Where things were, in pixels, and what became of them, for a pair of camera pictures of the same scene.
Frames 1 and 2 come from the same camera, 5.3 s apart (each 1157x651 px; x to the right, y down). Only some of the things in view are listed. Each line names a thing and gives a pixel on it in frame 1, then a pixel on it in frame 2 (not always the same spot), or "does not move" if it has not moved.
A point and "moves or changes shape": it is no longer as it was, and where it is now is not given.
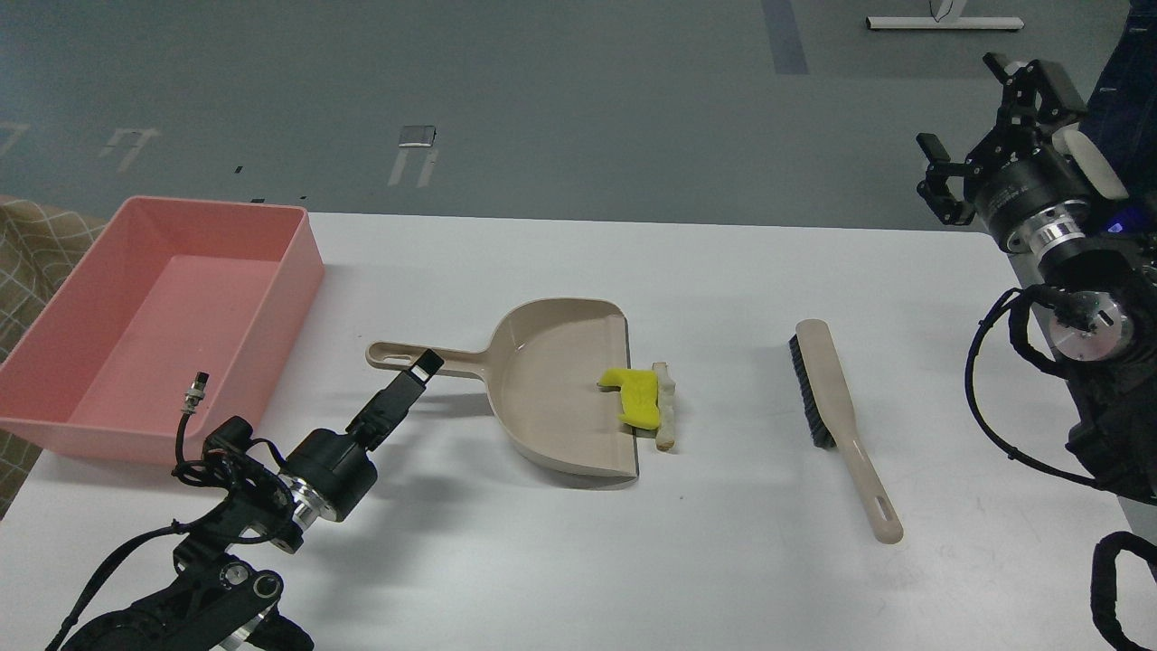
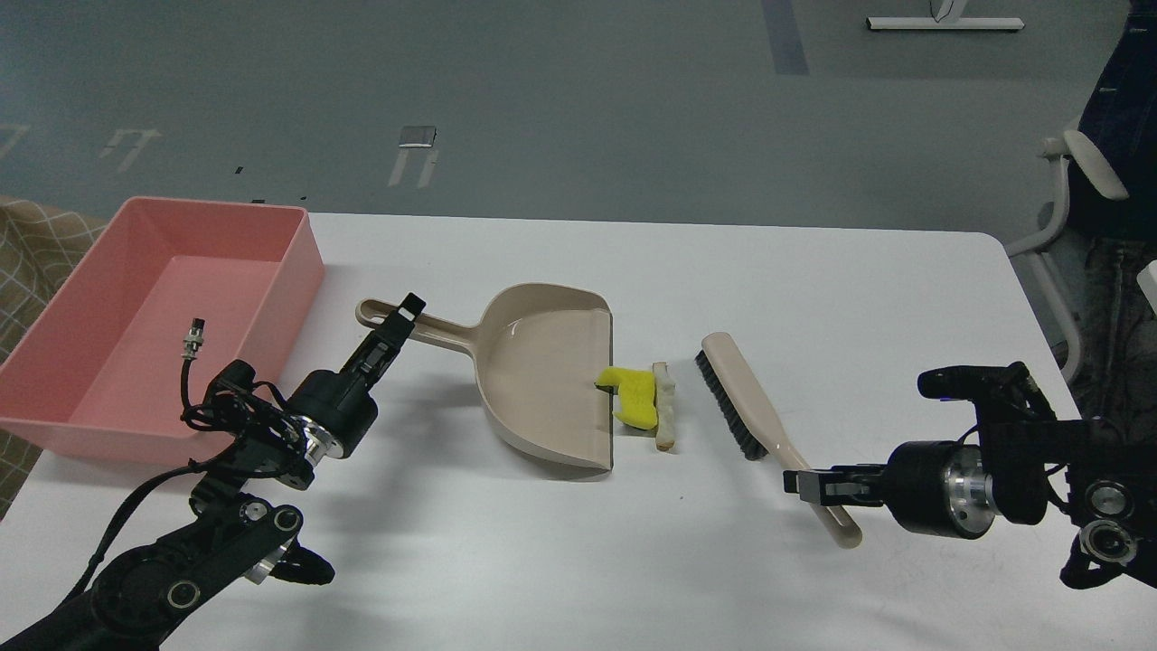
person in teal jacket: (1121, 121) does not move
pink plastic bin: (169, 287) does not move
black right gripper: (1011, 181) → (940, 488)
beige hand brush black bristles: (824, 398) → (757, 425)
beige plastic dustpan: (543, 370) moves or changes shape
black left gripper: (336, 467) → (335, 410)
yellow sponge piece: (639, 393) does not move
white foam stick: (666, 388) does not move
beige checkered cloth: (42, 243) does not move
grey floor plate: (417, 136) does not move
